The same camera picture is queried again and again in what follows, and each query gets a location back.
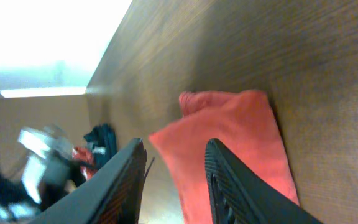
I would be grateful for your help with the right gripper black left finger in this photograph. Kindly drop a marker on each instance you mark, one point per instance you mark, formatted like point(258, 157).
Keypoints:
point(112, 195)

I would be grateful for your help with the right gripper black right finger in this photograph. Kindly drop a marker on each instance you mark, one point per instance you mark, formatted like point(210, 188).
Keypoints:
point(238, 195)

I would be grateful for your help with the orange McKinney Boyd soccer t-shirt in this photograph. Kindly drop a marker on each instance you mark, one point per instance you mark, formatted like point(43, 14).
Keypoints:
point(244, 123)

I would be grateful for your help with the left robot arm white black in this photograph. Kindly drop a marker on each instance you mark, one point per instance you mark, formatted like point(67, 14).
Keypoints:
point(43, 174)

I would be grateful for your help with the folded red 2013 soccer shirt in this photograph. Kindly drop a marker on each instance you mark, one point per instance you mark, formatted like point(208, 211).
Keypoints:
point(86, 160)

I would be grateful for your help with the folded navy blue shirt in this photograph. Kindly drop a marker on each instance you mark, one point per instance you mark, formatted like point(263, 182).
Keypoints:
point(101, 141)

